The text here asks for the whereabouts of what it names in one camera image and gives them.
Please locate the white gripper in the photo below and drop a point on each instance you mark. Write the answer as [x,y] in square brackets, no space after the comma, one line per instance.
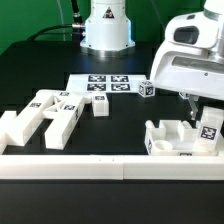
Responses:
[191,57]

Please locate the white chair seat piece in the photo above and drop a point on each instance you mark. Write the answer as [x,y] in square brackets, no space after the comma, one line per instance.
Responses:
[176,138]

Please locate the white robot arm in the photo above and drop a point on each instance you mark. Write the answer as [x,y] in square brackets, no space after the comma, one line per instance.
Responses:
[190,60]

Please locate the robot base column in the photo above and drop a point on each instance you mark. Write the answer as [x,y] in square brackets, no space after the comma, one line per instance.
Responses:
[107,29]

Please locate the white marker cube right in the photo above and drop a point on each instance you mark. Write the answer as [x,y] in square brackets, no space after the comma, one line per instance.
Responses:
[184,95]

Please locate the white marker cube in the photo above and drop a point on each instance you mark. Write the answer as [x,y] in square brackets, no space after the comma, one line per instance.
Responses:
[146,89]
[184,95]

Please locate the white marker sheet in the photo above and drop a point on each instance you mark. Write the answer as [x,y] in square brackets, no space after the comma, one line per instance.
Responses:
[104,83]

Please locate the white obstacle wall bar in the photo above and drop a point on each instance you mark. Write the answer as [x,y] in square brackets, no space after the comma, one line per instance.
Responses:
[95,167]

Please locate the white chair back frame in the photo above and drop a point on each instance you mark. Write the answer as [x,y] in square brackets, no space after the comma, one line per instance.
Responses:
[62,108]

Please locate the white left side wall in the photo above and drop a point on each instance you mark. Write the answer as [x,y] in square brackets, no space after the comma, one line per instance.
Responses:
[6,121]

